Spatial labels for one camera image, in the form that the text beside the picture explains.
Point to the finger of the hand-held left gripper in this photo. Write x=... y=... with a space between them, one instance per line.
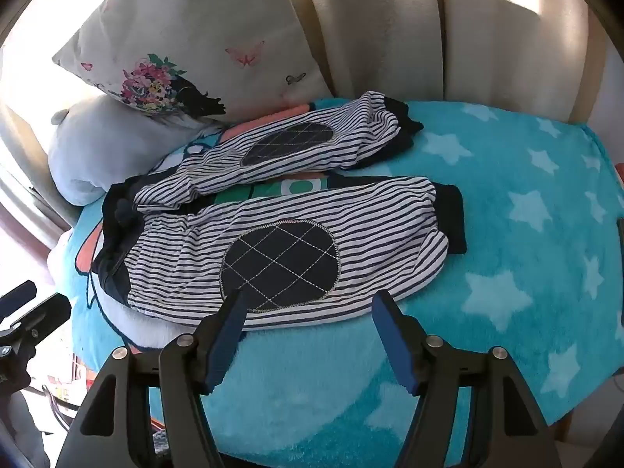
x=46 y=314
x=17 y=297

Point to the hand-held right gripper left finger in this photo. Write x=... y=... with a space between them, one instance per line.
x=228 y=336

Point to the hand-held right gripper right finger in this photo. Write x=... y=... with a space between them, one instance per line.
x=392 y=336

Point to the striped pants with dark patches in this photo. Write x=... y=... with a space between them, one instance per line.
x=292 y=214

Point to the red printed box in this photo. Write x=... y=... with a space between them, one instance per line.
x=68 y=382

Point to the teal star cartoon printed blanket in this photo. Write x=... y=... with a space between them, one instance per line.
x=487 y=253

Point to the pale blue plush pillow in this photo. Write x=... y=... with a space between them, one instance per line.
x=97 y=146

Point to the beige curtain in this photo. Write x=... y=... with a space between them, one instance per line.
x=390 y=24

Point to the floral butterfly print pillow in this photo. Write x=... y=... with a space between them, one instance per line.
x=195 y=24

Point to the tan wooden post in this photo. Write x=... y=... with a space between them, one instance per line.
x=595 y=83

